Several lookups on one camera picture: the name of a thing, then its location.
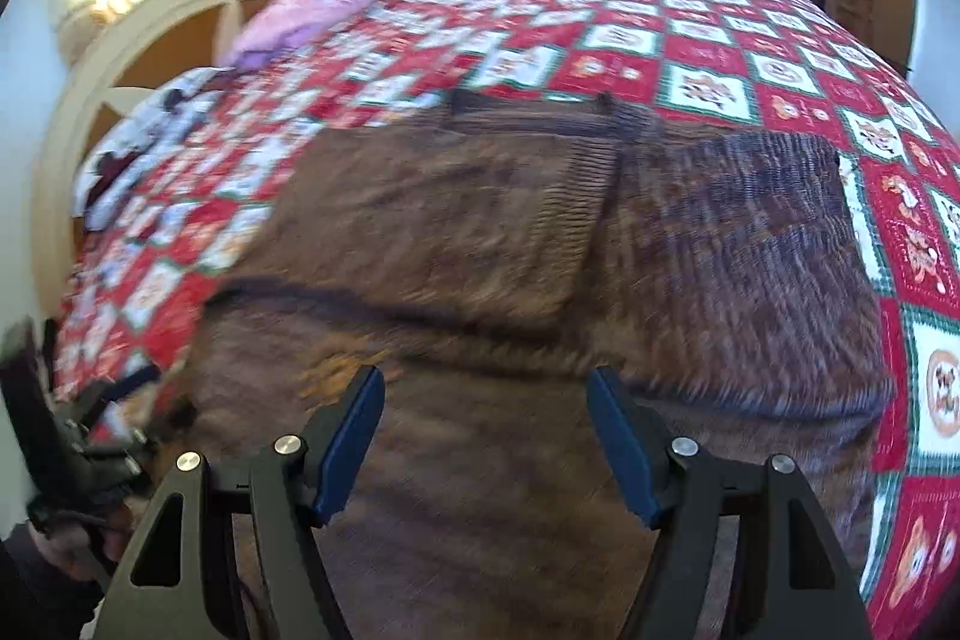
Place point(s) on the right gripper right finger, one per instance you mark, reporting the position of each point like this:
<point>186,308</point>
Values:
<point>790,578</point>

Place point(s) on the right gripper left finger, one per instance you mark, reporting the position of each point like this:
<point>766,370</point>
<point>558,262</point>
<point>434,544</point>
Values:
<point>221,542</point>

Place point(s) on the brown knitted sweater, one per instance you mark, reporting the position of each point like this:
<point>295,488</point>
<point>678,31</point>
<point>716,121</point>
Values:
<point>486,255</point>

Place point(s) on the person's left hand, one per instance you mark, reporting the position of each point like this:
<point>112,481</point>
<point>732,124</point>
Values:
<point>68,548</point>

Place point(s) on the white patterned pillow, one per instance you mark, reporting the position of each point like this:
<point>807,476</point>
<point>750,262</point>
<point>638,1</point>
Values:
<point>140,142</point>

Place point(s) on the cream round headboard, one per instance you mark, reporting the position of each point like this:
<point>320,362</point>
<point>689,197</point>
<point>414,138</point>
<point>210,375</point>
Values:
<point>152,43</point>

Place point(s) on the pink pillow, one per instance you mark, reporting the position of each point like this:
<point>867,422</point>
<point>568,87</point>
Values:
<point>284,25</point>

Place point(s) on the red patchwork bedspread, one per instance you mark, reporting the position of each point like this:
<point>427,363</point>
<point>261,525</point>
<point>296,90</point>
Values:
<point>774,64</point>

